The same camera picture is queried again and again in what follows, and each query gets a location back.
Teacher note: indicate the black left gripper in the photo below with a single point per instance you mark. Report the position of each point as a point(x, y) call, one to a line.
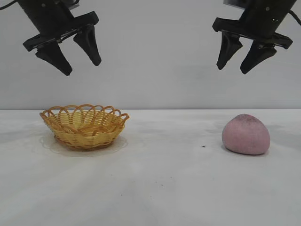
point(49, 21)

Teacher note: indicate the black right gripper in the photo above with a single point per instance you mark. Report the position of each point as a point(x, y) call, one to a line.
point(261, 21)

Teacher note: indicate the yellow woven wicker basket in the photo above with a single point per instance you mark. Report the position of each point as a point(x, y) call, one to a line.
point(84, 131)

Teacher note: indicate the pink peach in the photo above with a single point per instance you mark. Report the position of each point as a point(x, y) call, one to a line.
point(245, 136)

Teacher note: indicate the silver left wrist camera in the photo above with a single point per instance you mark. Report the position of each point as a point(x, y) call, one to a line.
point(73, 3)

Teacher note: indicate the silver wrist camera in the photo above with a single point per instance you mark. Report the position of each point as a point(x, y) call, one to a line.
point(73, 3)
point(231, 2)

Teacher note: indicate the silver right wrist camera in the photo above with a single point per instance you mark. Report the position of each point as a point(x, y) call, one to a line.
point(231, 2)

